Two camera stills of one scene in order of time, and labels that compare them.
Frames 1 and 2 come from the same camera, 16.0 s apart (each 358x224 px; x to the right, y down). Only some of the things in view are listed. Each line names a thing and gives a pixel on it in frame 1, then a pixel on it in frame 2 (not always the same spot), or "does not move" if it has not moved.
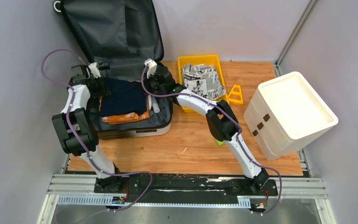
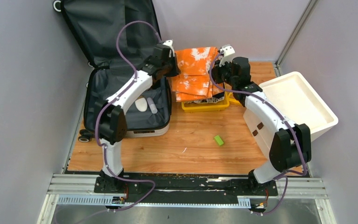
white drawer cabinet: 285,115 does not move
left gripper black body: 99,86 → 168,67
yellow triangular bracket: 236,102 does not move
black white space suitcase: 120,37 → 149,114
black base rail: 172,187 does not move
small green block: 219,143 does not move
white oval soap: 149,102 → 141,104
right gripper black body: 153,84 → 224,73
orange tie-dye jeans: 120,118 → 192,82
